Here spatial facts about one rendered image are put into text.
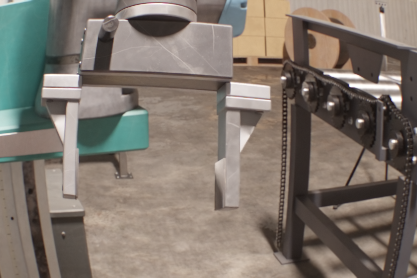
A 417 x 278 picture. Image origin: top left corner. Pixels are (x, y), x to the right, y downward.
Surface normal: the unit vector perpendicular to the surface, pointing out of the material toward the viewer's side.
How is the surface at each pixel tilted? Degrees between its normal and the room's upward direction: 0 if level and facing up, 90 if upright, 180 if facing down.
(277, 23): 90
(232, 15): 112
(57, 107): 66
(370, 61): 90
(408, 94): 90
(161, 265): 0
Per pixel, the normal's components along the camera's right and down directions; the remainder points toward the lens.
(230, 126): 0.24, -0.18
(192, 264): 0.00, -0.97
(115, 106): 0.70, 0.16
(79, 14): -0.04, 0.24
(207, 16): -0.04, 0.62
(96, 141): 0.37, 0.22
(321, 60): -0.76, 0.15
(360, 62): -0.98, 0.05
